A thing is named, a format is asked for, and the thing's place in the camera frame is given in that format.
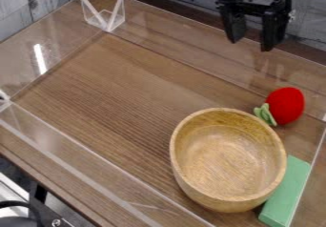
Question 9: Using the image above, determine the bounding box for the wooden bowl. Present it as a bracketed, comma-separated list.
[169, 108, 285, 213]

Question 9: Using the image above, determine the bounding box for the red felt fruit green leaf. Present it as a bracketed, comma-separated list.
[253, 87, 305, 126]

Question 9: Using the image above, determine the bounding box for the clear acrylic corner bracket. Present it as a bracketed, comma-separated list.
[79, 0, 125, 32]

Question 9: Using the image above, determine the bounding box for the black cable bottom left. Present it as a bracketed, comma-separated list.
[0, 200, 42, 227]

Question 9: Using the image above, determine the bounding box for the black metal table leg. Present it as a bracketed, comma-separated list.
[29, 181, 92, 227]

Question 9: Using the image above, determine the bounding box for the green rectangular block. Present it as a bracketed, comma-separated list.
[257, 155, 311, 227]

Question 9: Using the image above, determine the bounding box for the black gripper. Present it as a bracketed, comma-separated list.
[214, 0, 291, 52]

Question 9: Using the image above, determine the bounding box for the clear acrylic front wall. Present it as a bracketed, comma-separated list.
[0, 94, 213, 227]

